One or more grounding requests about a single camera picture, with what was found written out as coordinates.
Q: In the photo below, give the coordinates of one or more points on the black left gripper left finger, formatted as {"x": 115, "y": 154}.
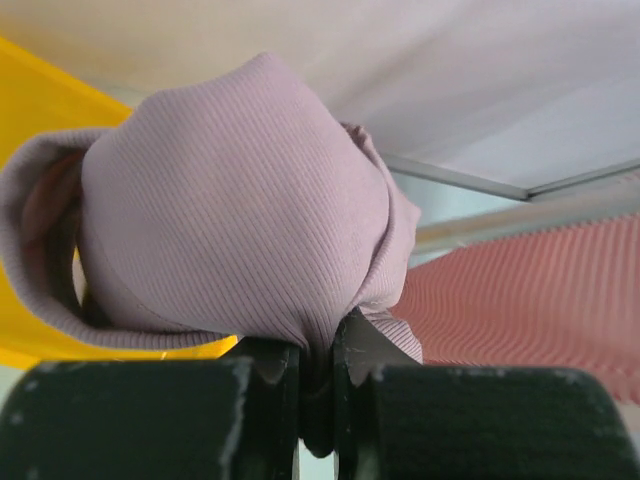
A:
{"x": 234, "y": 417}

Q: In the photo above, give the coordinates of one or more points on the yellow plastic tray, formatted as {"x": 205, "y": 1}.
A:
{"x": 37, "y": 97}

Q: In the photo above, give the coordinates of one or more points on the red white striped tank top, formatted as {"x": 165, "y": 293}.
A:
{"x": 566, "y": 297}

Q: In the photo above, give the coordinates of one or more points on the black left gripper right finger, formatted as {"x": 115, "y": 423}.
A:
{"x": 397, "y": 419}

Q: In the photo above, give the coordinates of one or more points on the pale pink tank top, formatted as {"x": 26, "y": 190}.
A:
{"x": 237, "y": 206}

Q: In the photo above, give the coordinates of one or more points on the white metal clothes rack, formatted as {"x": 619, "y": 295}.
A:
{"x": 527, "y": 218}

